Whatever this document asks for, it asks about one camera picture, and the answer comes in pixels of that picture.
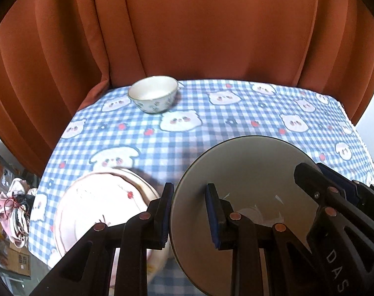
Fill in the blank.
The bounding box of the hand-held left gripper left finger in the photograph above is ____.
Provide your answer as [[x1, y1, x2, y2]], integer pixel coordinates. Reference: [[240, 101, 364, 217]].
[[30, 183, 175, 296]]

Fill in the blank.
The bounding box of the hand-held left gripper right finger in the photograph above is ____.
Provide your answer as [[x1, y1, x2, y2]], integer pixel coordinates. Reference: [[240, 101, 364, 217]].
[[205, 183, 326, 296]]

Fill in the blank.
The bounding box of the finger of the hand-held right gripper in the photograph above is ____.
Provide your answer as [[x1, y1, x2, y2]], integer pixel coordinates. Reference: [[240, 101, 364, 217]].
[[316, 162, 374, 247], [294, 162, 374, 296]]

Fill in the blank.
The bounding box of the green rim cat pattern bowl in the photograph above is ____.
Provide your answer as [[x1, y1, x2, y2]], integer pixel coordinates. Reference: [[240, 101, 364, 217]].
[[170, 135, 321, 296]]

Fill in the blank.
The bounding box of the pink plate with red pattern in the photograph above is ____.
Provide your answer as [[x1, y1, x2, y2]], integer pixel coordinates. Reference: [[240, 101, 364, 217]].
[[53, 166, 163, 287]]

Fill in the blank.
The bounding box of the blue checked tablecloth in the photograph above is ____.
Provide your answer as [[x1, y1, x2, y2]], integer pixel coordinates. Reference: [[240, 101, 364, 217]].
[[29, 78, 374, 296]]

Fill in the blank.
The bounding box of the white bowl with leaf sprigs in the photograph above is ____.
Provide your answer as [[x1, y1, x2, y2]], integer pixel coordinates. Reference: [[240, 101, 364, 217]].
[[128, 76, 179, 113]]

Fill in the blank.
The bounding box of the cardboard box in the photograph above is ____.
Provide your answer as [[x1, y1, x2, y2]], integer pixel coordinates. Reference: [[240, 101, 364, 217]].
[[8, 246, 32, 276]]

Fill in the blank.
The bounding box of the pink and white cloth pile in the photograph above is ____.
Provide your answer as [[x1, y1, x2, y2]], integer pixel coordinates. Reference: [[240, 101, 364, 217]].
[[0, 177, 38, 249]]

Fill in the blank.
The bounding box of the orange curtain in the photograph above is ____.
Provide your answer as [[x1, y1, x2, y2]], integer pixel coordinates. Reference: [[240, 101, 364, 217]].
[[0, 0, 374, 179]]

